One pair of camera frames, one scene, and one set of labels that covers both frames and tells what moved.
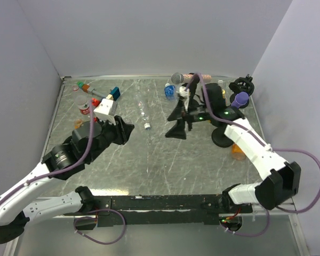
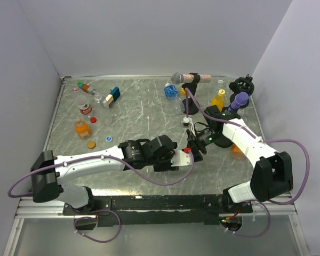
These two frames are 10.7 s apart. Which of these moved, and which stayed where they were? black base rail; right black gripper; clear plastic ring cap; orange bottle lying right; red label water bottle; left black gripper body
Moved: left black gripper body; right black gripper
Stayed: black base rail; clear plastic ring cap; red label water bottle; orange bottle lying right
